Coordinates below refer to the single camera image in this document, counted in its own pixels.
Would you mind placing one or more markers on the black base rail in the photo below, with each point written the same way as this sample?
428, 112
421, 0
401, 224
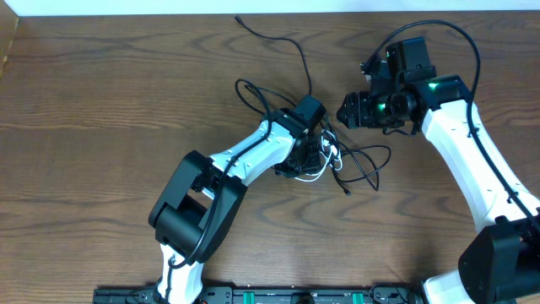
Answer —
383, 294

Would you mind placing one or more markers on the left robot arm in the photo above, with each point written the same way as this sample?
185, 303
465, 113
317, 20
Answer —
195, 211

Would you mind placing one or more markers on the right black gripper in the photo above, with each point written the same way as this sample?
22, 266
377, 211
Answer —
354, 110

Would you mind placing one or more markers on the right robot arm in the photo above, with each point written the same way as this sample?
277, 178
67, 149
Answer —
502, 262

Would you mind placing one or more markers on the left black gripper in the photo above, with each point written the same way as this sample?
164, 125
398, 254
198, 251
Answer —
298, 165

